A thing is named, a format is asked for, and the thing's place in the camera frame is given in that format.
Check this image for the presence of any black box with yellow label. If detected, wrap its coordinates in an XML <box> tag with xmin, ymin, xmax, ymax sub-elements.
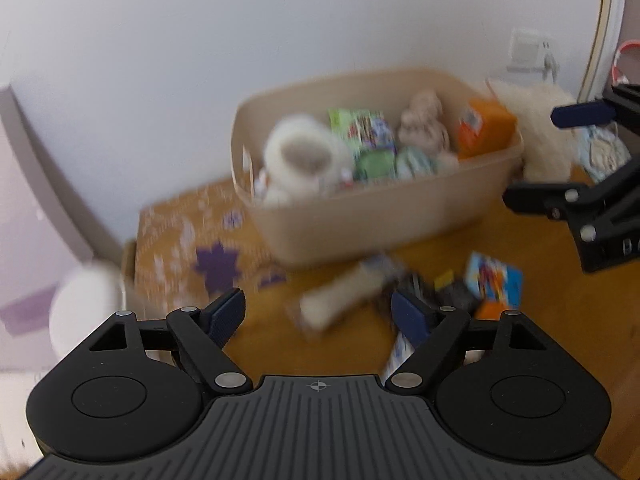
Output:
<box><xmin>434</xmin><ymin>269</ymin><xmax>478</xmax><ymax>311</ymax></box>

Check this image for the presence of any white striped wrapper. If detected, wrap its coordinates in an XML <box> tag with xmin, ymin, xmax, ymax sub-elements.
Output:
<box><xmin>382</xmin><ymin>330</ymin><xmax>416</xmax><ymax>381</ymax></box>

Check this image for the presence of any red white curved object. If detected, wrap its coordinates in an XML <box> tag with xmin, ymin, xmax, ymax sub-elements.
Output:
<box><xmin>611</xmin><ymin>41</ymin><xmax>640</xmax><ymax>86</ymax></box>

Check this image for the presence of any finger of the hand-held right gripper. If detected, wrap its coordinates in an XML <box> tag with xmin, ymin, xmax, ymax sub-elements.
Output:
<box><xmin>550</xmin><ymin>84</ymin><xmax>640</xmax><ymax>136</ymax></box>
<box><xmin>502</xmin><ymin>182</ymin><xmax>593</xmax><ymax>221</ymax></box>

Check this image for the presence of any beige plastic storage bin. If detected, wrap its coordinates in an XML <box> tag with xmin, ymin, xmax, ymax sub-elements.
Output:
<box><xmin>231</xmin><ymin>67</ymin><xmax>525</xmax><ymax>267</ymax></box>

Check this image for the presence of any white thermos bottle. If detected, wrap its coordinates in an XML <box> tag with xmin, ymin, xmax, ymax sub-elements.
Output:
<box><xmin>49</xmin><ymin>262</ymin><xmax>128</xmax><ymax>358</ymax></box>

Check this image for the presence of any cream plush toy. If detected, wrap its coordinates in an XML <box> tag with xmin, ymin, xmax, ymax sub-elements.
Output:
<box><xmin>398</xmin><ymin>91</ymin><xmax>458</xmax><ymax>157</ymax></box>

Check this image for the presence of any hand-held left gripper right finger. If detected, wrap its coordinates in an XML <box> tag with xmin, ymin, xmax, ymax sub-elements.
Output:
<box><xmin>384</xmin><ymin>290</ymin><xmax>551</xmax><ymax>395</ymax></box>

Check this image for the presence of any green snack packet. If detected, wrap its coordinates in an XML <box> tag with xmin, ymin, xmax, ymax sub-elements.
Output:
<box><xmin>328</xmin><ymin>107</ymin><xmax>398</xmax><ymax>153</ymax></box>

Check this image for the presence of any wooden desktop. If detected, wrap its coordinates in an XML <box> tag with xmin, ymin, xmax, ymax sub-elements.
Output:
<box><xmin>122</xmin><ymin>165</ymin><xmax>640</xmax><ymax>480</ymax></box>

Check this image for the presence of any beige fluffy plush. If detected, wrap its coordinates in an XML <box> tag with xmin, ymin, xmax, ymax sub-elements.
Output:
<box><xmin>262</xmin><ymin>114</ymin><xmax>353</xmax><ymax>207</ymax></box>

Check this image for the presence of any pale teal packet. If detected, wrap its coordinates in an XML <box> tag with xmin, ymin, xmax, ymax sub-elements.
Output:
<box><xmin>395</xmin><ymin>146</ymin><xmax>437</xmax><ymax>178</ymax></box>

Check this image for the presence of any orange packet with white mark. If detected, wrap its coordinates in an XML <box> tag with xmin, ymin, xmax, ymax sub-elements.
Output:
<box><xmin>456</xmin><ymin>99</ymin><xmax>517</xmax><ymax>161</ymax></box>

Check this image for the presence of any brown flowered table mat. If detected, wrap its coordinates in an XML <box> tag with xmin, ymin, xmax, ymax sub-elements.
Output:
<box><xmin>134</xmin><ymin>175</ymin><xmax>288</xmax><ymax>321</ymax></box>

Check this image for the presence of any green round packet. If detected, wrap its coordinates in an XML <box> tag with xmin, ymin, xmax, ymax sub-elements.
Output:
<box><xmin>354</xmin><ymin>149</ymin><xmax>398</xmax><ymax>182</ymax></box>

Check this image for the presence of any white wall socket panel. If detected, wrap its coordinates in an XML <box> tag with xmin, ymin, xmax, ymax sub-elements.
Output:
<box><xmin>507</xmin><ymin>30</ymin><xmax>553</xmax><ymax>72</ymax></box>

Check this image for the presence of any white and purple cabinet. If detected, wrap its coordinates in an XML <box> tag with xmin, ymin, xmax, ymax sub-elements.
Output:
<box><xmin>0</xmin><ymin>82</ymin><xmax>126</xmax><ymax>376</ymax></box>

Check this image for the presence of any white door frame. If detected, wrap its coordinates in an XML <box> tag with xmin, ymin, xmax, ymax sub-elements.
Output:
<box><xmin>577</xmin><ymin>0</ymin><xmax>628</xmax><ymax>106</ymax></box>

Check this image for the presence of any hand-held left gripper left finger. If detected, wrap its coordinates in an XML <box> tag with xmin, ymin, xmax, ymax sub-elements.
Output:
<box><xmin>85</xmin><ymin>287</ymin><xmax>254</xmax><ymax>396</ymax></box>

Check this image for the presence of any blue snack packet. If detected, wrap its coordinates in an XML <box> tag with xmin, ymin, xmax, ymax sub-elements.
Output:
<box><xmin>464</xmin><ymin>252</ymin><xmax>523</xmax><ymax>311</ymax></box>

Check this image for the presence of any light blue quilted bag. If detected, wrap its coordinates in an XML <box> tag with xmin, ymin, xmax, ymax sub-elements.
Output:
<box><xmin>580</xmin><ymin>125</ymin><xmax>632</xmax><ymax>183</ymax></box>

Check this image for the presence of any white fluffy plush toy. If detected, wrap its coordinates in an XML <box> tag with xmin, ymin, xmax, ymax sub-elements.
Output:
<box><xmin>487</xmin><ymin>79</ymin><xmax>581</xmax><ymax>181</ymax></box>

